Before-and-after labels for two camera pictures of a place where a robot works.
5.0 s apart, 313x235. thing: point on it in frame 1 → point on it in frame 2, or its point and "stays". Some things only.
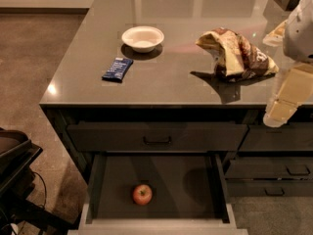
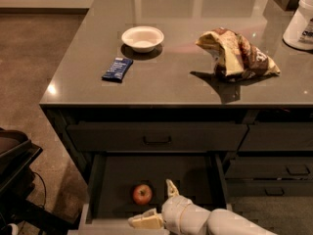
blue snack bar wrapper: x=117 y=70 stays
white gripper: x=299 y=38 → x=171 y=211
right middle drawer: x=270 y=168 stays
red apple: x=142 y=194 stays
